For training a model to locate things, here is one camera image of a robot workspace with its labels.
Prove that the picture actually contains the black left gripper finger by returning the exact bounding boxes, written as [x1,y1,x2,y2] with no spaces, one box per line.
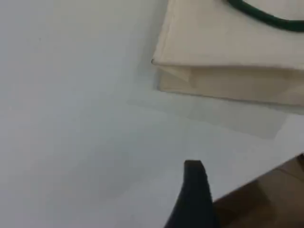
[163,159,219,228]

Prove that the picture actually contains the white canvas bag green handles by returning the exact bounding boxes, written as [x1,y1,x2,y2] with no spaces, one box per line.
[150,0,304,109]

